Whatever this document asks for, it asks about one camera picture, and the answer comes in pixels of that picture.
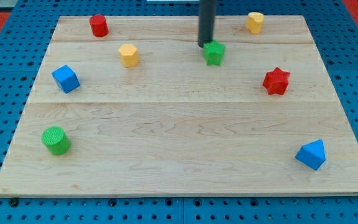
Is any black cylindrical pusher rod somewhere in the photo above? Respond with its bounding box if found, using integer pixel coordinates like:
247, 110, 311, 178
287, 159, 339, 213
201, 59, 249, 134
198, 0, 217, 48

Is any blue triangular prism block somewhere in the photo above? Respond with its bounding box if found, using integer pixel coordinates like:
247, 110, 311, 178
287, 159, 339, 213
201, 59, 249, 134
295, 139, 326, 170

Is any green cylinder block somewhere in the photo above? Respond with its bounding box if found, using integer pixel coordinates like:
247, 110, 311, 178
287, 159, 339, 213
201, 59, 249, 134
41, 126, 71, 156

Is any blue cube block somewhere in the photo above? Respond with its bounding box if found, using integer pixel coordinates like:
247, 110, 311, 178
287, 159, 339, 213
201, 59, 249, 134
52, 65, 80, 93

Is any light wooden board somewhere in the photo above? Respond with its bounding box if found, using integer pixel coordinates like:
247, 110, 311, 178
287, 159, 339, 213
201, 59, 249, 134
0, 16, 358, 198

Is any red cylinder block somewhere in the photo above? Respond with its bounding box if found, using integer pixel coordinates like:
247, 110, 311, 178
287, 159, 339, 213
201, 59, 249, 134
89, 14, 109, 37

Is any yellow hexagon block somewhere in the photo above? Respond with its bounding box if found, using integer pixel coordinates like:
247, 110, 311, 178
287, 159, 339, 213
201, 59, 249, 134
118, 44, 139, 68

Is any red star block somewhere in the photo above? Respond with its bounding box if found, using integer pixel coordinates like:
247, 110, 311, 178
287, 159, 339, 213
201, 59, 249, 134
262, 67, 290, 95

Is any yellow heart block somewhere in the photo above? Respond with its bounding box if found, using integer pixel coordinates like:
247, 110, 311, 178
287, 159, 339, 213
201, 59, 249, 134
246, 12, 264, 34

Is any green star block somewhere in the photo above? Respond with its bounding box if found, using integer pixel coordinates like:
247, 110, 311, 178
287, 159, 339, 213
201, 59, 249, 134
203, 40, 226, 66

